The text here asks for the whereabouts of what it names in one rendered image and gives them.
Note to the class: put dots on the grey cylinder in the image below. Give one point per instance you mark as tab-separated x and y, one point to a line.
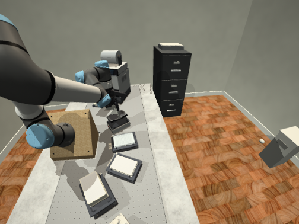
110	56

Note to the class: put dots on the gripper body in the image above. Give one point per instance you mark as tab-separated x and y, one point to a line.
113	98

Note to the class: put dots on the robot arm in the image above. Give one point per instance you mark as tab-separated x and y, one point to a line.
24	83

